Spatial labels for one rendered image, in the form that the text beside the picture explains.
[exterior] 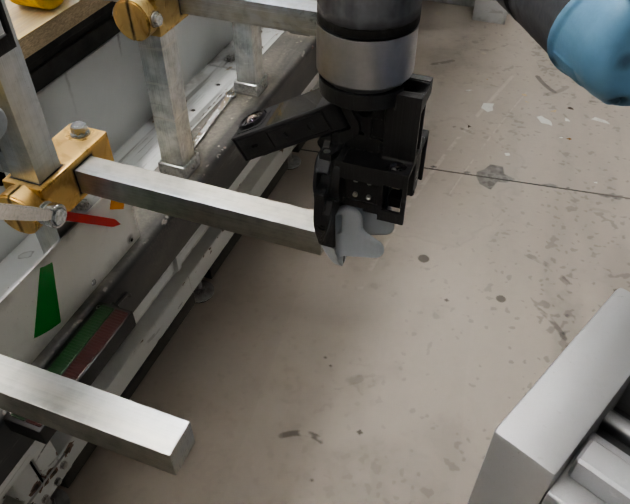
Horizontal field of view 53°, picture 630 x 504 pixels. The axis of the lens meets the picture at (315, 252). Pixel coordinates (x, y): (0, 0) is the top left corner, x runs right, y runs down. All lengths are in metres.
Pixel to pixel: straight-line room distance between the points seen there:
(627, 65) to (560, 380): 0.16
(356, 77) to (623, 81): 0.19
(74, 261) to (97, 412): 0.29
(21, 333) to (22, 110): 0.23
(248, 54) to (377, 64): 0.65
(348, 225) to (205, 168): 0.43
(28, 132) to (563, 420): 0.54
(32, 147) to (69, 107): 0.39
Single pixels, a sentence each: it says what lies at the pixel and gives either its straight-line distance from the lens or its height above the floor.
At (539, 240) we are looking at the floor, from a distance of 1.98.
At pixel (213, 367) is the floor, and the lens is 1.58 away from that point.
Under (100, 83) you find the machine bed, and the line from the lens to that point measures 1.13.
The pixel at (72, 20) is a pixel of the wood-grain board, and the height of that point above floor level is 0.88.
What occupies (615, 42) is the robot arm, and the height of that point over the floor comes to 1.13.
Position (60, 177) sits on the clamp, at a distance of 0.72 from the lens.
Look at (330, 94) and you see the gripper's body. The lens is 0.50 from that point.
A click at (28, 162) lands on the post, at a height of 0.90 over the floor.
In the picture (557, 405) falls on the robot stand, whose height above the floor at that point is 0.99.
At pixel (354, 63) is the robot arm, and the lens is 0.47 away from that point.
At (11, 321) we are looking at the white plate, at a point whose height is 0.77.
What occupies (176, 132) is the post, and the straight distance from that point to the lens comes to 0.91.
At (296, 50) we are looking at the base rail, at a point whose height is 0.70.
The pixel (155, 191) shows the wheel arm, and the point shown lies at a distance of 0.68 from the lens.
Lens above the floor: 1.27
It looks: 44 degrees down
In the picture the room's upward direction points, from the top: straight up
